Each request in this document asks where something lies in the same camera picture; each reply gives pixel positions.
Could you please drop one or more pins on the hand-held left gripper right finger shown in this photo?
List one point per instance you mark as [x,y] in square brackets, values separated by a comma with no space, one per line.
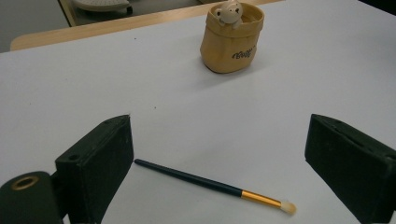
[351,168]

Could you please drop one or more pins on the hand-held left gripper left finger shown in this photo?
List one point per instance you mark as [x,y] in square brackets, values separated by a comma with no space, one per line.
[93,168]

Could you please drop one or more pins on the dark makeup brush gold ferrule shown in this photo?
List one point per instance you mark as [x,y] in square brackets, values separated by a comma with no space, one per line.
[199,181]

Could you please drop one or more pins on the wooden table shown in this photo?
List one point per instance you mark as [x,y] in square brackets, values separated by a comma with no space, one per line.
[93,29]

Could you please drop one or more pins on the rounded floor base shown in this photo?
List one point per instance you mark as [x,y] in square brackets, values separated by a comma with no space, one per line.
[99,4]

